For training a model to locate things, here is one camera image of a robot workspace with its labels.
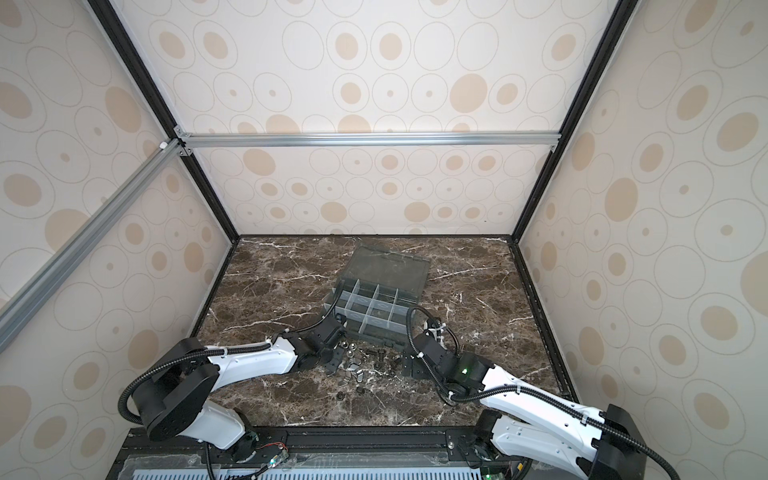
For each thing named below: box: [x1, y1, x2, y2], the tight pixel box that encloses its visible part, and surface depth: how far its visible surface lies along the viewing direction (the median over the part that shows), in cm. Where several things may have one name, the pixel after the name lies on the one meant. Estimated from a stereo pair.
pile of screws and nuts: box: [335, 341, 405, 400], surface depth 89 cm
